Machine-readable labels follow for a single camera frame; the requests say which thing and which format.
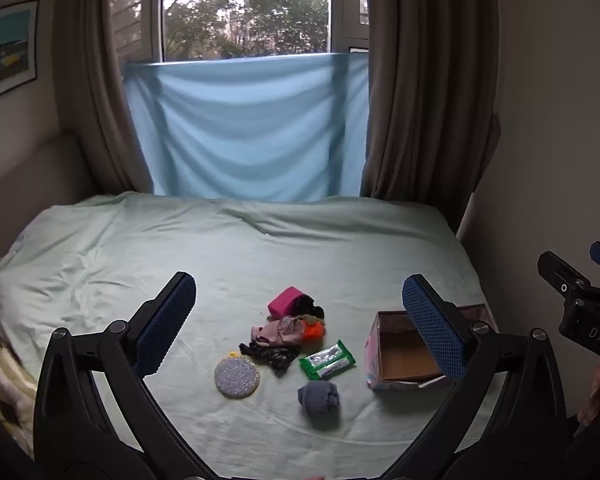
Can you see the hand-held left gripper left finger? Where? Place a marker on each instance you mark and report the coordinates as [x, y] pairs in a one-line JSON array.
[[167, 325]]

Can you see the framed wall poster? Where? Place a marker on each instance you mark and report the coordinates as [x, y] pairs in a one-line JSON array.
[[5, 50]]

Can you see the brown curtain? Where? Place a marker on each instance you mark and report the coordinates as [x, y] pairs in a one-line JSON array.
[[420, 85], [105, 85]]

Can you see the orange knitted toy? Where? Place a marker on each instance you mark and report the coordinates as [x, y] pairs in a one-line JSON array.
[[314, 332]]

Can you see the round glitter coaster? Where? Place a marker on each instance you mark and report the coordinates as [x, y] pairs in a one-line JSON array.
[[236, 377]]

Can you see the black patterned cloth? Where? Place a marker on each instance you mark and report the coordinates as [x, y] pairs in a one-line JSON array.
[[275, 355]]

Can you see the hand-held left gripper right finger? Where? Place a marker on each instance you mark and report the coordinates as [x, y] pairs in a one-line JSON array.
[[432, 330]]

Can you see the cardboard box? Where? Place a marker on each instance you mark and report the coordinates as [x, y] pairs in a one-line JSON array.
[[405, 360]]

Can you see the window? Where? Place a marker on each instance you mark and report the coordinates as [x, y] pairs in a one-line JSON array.
[[245, 5]]

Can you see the light blue hanging cloth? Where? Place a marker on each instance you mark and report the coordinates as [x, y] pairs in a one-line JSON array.
[[245, 125]]

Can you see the beige upholstered panel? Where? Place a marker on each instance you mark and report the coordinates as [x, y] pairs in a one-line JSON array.
[[25, 175]]

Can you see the green tissue packet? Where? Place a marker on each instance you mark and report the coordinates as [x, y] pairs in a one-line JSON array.
[[327, 360]]

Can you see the pink cap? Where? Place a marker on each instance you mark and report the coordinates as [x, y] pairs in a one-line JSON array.
[[275, 332]]

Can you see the blue grey sock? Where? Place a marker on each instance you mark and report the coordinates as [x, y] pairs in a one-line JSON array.
[[320, 400]]

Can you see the black sock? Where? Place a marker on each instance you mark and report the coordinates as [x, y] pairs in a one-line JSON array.
[[311, 305]]

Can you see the magenta pouch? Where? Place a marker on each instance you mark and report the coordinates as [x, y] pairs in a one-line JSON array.
[[282, 302]]

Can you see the yellow white folded quilt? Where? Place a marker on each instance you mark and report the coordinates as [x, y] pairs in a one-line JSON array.
[[5, 385]]

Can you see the person's right hand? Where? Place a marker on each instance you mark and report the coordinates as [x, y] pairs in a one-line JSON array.
[[592, 395]]

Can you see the bed with pale green sheet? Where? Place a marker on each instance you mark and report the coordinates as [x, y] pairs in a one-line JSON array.
[[230, 245]]

